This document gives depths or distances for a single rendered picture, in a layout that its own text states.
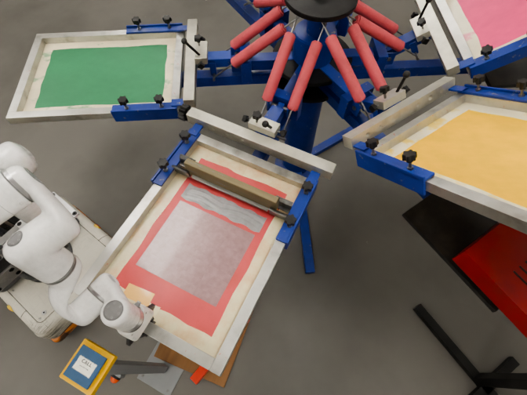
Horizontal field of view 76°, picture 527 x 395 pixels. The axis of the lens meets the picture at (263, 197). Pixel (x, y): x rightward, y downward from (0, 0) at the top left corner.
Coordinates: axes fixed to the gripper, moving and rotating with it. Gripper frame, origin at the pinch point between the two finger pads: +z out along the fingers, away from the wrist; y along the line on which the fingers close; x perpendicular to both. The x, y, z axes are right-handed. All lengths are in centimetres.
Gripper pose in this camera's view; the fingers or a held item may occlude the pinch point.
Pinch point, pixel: (146, 326)
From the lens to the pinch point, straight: 125.1
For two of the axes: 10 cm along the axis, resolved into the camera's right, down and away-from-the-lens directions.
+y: -4.4, 7.8, -4.4
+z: -0.1, 4.8, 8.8
